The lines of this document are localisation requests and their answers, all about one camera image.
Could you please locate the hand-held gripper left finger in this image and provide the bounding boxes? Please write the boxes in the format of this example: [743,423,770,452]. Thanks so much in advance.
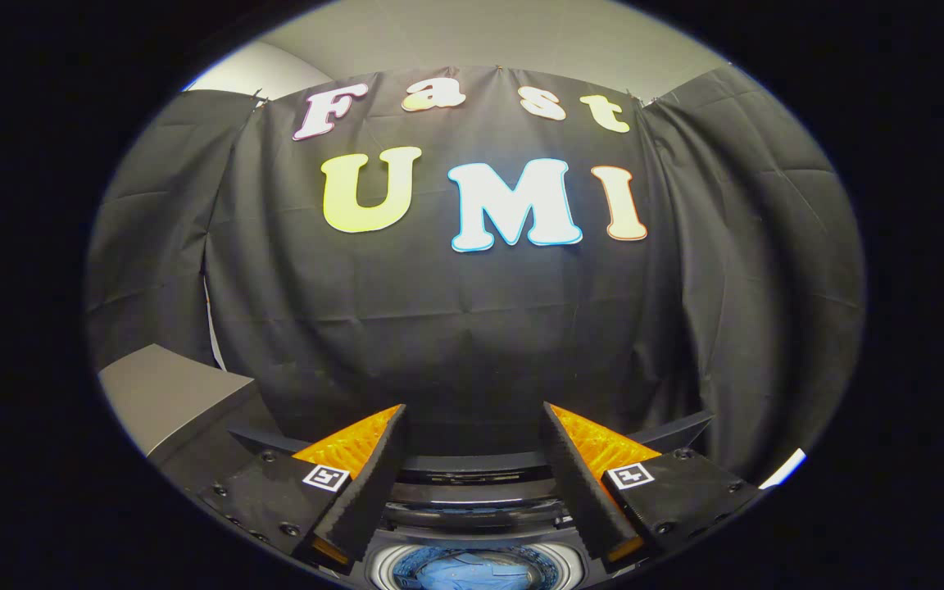
[197,403,408,572]

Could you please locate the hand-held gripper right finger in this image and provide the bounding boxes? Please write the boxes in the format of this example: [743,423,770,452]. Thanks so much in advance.
[541,401,765,576]

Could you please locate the light blue polo shirt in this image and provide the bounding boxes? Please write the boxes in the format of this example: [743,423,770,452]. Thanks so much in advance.
[394,547,556,590]

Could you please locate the black backdrop cloth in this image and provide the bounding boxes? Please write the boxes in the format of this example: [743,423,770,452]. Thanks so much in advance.
[84,64,867,486]

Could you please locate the white flat sheet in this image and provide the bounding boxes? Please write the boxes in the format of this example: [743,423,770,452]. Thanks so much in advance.
[757,447,808,491]

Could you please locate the dark grey cabinet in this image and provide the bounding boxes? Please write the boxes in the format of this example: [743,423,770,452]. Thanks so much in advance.
[97,343,286,494]

